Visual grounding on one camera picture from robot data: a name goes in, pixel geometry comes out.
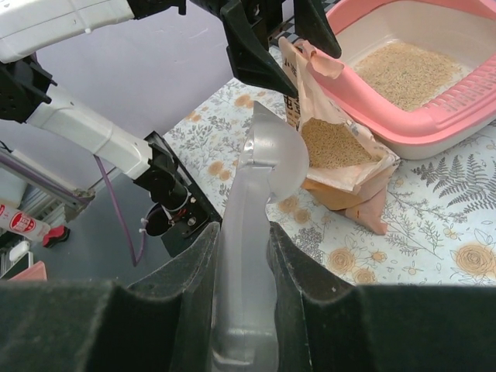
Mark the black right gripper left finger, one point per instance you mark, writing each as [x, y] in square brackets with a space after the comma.
[160, 323]

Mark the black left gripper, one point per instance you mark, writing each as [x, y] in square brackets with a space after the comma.
[250, 26]

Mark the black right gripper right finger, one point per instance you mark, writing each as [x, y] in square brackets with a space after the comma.
[326, 324]

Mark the clear plastic litter scoop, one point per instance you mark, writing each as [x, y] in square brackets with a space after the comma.
[273, 164]

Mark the orange cat litter bag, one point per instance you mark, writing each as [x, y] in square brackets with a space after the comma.
[349, 170]

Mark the beige litter in box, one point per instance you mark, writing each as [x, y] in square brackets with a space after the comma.
[407, 75]

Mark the pink cat litter box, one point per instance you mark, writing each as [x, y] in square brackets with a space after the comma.
[462, 30]

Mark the black white chessboard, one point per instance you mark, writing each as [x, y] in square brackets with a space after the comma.
[287, 29]

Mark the red black sponge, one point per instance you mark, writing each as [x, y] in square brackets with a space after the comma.
[56, 235]

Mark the red white bottle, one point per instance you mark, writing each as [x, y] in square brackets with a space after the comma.
[18, 222]

